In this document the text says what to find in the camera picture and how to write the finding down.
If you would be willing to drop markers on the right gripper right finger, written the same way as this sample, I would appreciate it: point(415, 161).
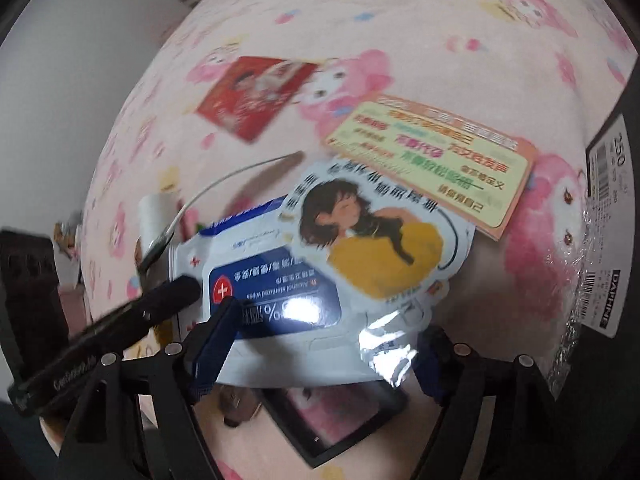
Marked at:
point(523, 430)

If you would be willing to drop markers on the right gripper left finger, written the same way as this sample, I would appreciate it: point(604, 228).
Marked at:
point(105, 440)

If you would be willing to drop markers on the white wet wipes pack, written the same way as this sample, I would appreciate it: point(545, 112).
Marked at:
point(299, 326)

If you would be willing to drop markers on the dark grey storage box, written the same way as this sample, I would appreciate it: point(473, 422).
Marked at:
point(598, 406)

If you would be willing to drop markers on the white small tube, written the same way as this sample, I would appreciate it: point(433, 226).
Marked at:
point(155, 212)

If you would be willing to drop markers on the girl yellow sticker sheet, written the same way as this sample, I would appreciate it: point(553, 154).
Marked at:
point(384, 242)

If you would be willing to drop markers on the orange sticker sheet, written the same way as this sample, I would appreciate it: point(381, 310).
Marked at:
point(476, 171)

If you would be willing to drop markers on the red envelope with man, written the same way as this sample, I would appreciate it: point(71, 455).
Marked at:
point(251, 93)

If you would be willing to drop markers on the pink cartoon bed blanket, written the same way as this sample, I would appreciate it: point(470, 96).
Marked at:
point(547, 71)

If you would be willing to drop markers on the black square frame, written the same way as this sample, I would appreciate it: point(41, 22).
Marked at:
point(324, 422)

